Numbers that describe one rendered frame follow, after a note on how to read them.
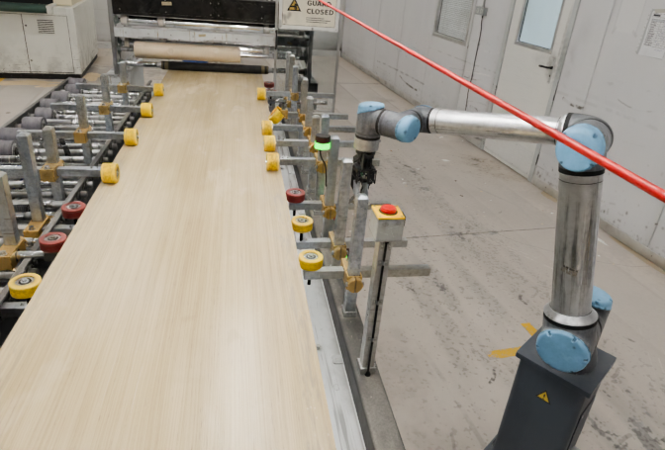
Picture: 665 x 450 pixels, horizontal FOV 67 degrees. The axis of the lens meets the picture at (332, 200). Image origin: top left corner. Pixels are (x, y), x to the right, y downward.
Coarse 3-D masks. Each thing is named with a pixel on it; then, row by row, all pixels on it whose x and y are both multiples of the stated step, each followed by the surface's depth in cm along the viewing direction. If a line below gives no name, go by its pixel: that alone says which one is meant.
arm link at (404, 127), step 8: (384, 112) 170; (392, 112) 169; (408, 112) 171; (376, 120) 170; (384, 120) 168; (392, 120) 167; (400, 120) 166; (408, 120) 165; (416, 120) 167; (376, 128) 171; (384, 128) 169; (392, 128) 167; (400, 128) 165; (408, 128) 165; (416, 128) 168; (392, 136) 169; (400, 136) 167; (408, 136) 166; (416, 136) 170
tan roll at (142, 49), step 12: (132, 48) 387; (144, 48) 385; (156, 48) 387; (168, 48) 388; (180, 48) 390; (192, 48) 391; (204, 48) 393; (216, 48) 395; (228, 48) 397; (204, 60) 399; (216, 60) 399; (228, 60) 400
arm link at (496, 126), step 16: (416, 112) 173; (432, 112) 173; (448, 112) 170; (464, 112) 168; (480, 112) 165; (432, 128) 174; (448, 128) 170; (464, 128) 166; (480, 128) 163; (496, 128) 160; (512, 128) 157; (528, 128) 154; (560, 128) 147
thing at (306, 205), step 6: (294, 204) 209; (300, 204) 210; (306, 204) 210; (312, 204) 211; (318, 204) 211; (336, 204) 213; (372, 204) 216; (378, 204) 216; (384, 204) 217; (390, 204) 217; (294, 210) 212
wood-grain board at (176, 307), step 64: (192, 128) 275; (256, 128) 284; (128, 192) 197; (192, 192) 202; (256, 192) 207; (64, 256) 154; (128, 256) 157; (192, 256) 160; (256, 256) 163; (64, 320) 128; (128, 320) 130; (192, 320) 132; (256, 320) 134; (0, 384) 108; (64, 384) 110; (128, 384) 111; (192, 384) 113; (256, 384) 114; (320, 384) 116; (0, 448) 95; (64, 448) 96; (128, 448) 97; (192, 448) 98; (256, 448) 99; (320, 448) 100
